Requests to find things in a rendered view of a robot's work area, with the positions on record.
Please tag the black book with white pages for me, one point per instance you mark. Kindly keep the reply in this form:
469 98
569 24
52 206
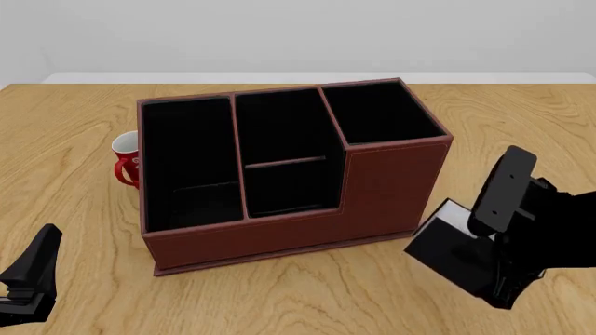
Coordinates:
437 251

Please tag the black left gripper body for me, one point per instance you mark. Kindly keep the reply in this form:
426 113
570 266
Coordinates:
23 308

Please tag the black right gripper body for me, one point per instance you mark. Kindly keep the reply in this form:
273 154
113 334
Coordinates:
517 279

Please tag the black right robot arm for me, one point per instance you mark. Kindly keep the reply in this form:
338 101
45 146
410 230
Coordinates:
568 230

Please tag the red-brown desk caddy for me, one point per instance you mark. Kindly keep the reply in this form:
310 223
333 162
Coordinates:
391 195

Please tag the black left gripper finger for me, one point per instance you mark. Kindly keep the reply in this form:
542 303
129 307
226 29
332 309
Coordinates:
39 261

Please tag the red mug with white inside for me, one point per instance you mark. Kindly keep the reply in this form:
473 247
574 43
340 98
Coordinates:
125 153

